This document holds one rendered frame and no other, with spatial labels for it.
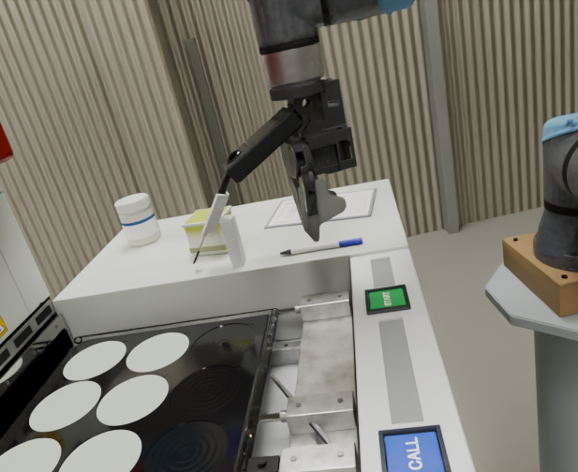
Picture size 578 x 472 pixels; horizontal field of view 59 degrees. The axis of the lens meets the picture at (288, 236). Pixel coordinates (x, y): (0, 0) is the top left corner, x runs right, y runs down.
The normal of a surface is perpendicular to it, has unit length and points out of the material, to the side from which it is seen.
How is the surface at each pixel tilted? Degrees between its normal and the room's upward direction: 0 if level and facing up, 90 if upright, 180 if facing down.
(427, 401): 0
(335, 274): 90
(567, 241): 71
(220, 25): 90
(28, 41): 90
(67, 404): 1
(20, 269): 90
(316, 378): 0
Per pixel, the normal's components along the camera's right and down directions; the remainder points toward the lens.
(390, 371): -0.22, -0.90
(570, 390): -0.69, 0.41
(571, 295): 0.07, 0.37
